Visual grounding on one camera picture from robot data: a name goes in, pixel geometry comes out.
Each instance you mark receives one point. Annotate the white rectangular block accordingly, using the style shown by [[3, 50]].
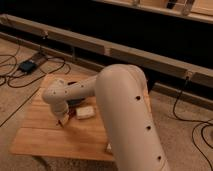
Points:
[[85, 112]]

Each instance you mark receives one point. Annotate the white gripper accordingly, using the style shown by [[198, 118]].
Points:
[[59, 110]]

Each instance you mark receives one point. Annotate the long wooden beam rail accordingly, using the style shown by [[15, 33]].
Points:
[[159, 63]]

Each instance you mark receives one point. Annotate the dark red pepper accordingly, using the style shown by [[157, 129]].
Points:
[[59, 122]]

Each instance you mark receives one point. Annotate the black power adapter box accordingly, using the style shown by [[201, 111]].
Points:
[[27, 66]]

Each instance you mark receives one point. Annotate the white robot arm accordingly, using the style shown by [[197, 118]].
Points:
[[119, 92]]

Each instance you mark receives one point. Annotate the wooden table board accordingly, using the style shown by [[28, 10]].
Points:
[[39, 135]]

